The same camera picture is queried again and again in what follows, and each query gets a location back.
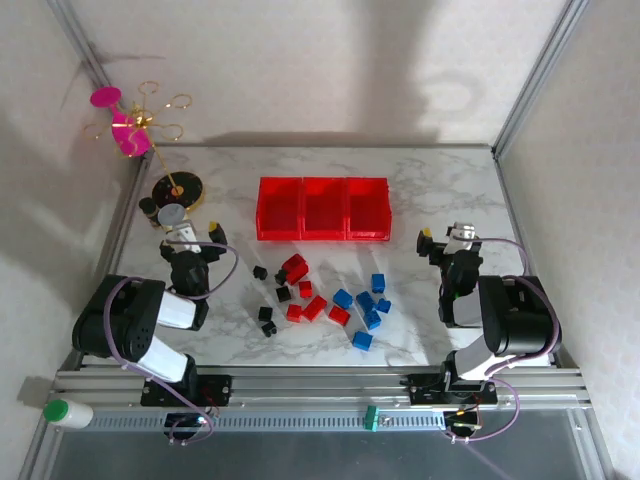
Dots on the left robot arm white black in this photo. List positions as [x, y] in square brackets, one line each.
[165, 361]

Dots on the cream cup grey lid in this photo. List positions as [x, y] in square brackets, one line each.
[171, 215]

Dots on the small dark bottle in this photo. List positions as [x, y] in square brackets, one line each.
[148, 209]

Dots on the pink plastic wine glass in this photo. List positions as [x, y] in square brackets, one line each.
[127, 135]

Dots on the small black circuit board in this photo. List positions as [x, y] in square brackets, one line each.
[462, 420]
[186, 422]

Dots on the green terminal connector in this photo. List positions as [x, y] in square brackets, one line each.
[372, 418]

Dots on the white bottle green cap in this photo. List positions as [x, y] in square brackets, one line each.
[70, 415]

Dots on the grey translucent panel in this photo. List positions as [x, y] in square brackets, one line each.
[320, 457]

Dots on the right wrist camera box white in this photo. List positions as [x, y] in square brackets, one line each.
[462, 234]

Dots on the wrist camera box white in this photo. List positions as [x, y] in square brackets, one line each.
[183, 236]
[462, 234]

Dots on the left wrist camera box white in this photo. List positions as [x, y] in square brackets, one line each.
[183, 236]

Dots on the aluminium side rail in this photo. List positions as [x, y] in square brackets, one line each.
[122, 235]
[525, 250]

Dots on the aluminium front rail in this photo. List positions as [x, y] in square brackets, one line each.
[320, 386]

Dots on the aluminium frame post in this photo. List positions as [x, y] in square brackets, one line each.
[80, 42]
[542, 65]

